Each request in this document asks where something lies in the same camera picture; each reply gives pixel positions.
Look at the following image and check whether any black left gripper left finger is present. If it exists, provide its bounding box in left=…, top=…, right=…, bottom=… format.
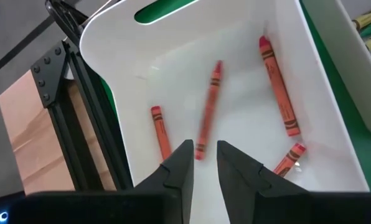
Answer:
left=132, top=139, right=195, bottom=224

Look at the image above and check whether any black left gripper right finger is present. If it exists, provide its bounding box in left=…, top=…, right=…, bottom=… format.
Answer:
left=216, top=139, right=312, bottom=224

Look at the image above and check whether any red crayon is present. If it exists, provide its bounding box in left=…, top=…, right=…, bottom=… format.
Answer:
left=194, top=60, right=224, bottom=161
left=150, top=105, right=174, bottom=161
left=258, top=35, right=301, bottom=138
left=271, top=142, right=308, bottom=179

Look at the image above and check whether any white plastic bin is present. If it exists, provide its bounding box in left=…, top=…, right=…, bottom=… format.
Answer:
left=79, top=0, right=370, bottom=224

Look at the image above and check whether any light grey plastic bin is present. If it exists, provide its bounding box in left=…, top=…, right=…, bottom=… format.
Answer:
left=300, top=0, right=371, bottom=142

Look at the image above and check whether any black aluminium table frame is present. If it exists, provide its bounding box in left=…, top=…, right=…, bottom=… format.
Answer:
left=29, top=0, right=135, bottom=192

